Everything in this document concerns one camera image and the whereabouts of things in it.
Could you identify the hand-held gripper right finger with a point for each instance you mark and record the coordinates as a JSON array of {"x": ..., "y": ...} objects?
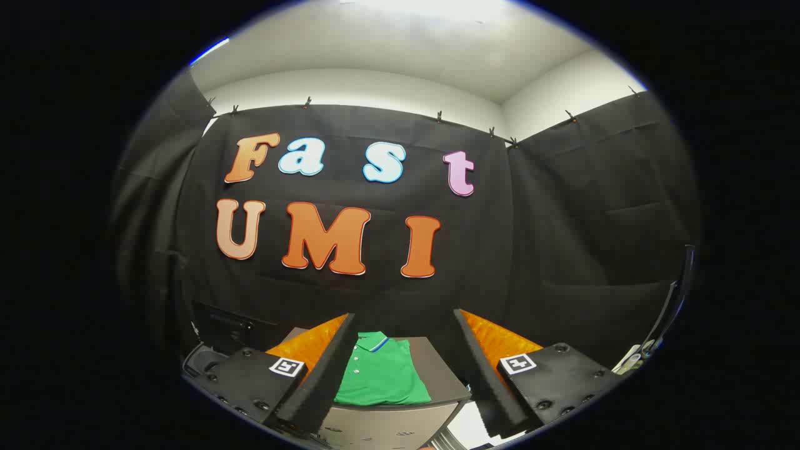
[{"x": 484, "y": 375}]

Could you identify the green polo shirt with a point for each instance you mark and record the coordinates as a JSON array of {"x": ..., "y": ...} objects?
[{"x": 384, "y": 375}]

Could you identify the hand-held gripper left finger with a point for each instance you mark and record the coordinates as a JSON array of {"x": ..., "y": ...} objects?
[{"x": 325, "y": 375}]

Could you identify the black metal frame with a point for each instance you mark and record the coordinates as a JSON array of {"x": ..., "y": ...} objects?
[{"x": 678, "y": 294}]

